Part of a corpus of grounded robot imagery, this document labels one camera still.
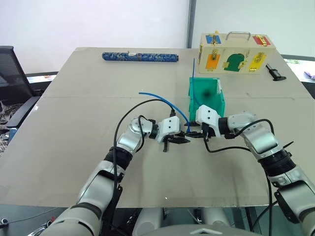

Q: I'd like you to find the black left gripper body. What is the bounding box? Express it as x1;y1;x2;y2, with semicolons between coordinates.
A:
161;134;177;153

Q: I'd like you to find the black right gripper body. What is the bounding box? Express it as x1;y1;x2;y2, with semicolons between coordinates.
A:
201;123;213;143

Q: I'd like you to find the long curved blue cable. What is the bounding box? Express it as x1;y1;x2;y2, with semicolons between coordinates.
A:
138;91;192;134

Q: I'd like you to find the green plastic bin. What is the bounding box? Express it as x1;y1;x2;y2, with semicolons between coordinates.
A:
188;76;226;124

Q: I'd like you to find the grey rounded shape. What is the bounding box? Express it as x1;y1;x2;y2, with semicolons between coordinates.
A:
138;207;163;236
201;207;232;227

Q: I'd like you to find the wooden lock activity box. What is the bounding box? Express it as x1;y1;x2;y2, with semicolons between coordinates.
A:
197;30;277;75

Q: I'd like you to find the blue patterned rolled scroll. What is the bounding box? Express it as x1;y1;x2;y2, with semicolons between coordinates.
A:
101;51;180;63

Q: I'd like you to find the black caliper tool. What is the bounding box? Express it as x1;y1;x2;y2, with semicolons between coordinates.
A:
265;63;287;82

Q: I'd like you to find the grey robot torso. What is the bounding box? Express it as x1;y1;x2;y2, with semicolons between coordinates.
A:
150;224;249;236

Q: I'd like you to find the grey patterned fabric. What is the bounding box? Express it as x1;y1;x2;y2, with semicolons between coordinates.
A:
0;100;16;154

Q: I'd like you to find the black office chair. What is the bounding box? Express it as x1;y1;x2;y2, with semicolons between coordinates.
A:
0;45;41;129

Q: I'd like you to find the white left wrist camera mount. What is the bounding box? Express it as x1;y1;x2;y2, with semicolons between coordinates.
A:
157;116;183;143

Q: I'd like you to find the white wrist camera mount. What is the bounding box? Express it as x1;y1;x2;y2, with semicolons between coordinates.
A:
195;104;221;137
157;116;183;143

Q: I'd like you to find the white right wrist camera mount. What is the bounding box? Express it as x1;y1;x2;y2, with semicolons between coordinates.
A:
195;104;221;137

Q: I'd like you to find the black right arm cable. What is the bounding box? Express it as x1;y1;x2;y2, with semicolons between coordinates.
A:
202;118;280;236

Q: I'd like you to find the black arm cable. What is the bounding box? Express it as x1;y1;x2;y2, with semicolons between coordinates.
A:
202;118;280;236
113;99;177;236

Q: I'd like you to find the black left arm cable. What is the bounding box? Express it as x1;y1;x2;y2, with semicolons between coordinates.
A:
113;99;177;236

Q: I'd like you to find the straight blue cable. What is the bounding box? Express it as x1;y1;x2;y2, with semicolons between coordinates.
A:
191;58;203;107

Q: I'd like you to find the grey window frame post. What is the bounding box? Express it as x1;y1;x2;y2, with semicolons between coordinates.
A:
186;0;198;49

